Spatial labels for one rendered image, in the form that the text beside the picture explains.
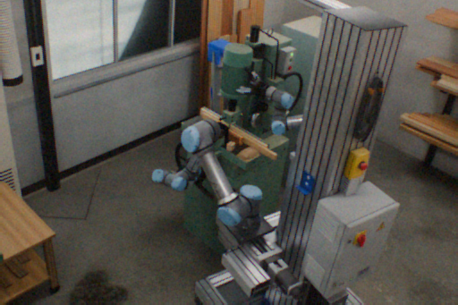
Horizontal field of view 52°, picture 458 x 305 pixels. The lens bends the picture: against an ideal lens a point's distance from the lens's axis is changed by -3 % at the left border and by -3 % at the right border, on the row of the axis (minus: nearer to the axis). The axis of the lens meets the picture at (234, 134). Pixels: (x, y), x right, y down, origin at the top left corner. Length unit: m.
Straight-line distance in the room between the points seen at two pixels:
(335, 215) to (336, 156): 0.26
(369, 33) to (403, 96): 3.19
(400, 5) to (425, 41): 0.42
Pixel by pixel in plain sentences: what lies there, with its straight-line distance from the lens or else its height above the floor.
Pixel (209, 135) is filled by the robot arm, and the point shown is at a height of 1.32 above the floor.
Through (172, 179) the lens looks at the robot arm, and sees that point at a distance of 2.64.
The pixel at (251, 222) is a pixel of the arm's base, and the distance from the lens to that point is 2.55.
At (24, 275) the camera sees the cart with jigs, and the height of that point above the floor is 0.19.
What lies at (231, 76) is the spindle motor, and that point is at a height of 1.35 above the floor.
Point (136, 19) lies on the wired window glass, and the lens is 4.16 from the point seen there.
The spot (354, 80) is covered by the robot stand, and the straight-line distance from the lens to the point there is 1.94.
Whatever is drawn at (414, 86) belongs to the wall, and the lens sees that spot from 4.98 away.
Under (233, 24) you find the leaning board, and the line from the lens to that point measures 4.71.
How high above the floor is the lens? 2.57
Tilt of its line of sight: 31 degrees down
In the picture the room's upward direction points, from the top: 7 degrees clockwise
